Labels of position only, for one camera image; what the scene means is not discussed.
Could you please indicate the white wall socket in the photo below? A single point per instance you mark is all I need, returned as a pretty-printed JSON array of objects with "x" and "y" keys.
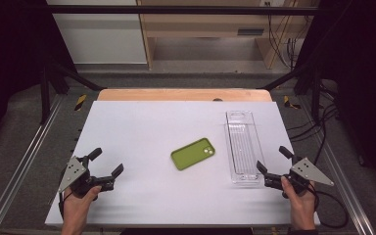
[{"x": 267, "y": 3}]

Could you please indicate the wooden table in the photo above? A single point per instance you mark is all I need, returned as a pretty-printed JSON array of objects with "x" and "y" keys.
[{"x": 176, "y": 94}]

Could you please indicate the clear plastic tray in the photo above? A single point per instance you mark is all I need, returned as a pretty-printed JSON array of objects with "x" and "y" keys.
[{"x": 244, "y": 147}]

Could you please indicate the white table board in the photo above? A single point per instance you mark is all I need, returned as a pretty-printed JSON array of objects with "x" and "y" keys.
[{"x": 143, "y": 147}]

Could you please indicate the white cabinet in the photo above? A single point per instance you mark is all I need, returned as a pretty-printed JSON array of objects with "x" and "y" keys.
[{"x": 101, "y": 36}]

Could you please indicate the yellow black tape strip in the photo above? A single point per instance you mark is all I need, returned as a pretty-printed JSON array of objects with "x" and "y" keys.
[
  {"x": 289, "y": 103},
  {"x": 81, "y": 102}
]

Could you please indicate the aluminium floor rail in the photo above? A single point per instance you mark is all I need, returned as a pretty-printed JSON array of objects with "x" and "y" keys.
[
  {"x": 342, "y": 182},
  {"x": 23, "y": 163}
]

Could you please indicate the black curtain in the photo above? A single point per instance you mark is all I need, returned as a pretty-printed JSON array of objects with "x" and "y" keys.
[
  {"x": 362, "y": 81},
  {"x": 9, "y": 65}
]

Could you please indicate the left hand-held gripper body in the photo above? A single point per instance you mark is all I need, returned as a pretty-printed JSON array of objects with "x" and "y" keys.
[{"x": 73, "y": 173}]

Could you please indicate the person's right hand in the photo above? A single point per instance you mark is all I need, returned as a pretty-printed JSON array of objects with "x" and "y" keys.
[{"x": 302, "y": 205}]

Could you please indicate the black frame strut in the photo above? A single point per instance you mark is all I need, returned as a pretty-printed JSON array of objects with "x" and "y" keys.
[
  {"x": 293, "y": 76},
  {"x": 71, "y": 76}
]

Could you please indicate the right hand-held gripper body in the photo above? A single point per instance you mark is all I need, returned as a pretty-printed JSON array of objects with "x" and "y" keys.
[{"x": 302, "y": 173}]

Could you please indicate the person's left hand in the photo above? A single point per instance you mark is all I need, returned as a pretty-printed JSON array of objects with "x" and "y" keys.
[{"x": 78, "y": 205}]

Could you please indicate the black horizontal frame bar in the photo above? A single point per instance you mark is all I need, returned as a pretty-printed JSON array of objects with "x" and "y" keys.
[{"x": 176, "y": 9}]

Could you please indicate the green phone case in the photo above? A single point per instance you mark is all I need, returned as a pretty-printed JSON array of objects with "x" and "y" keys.
[{"x": 192, "y": 154}]

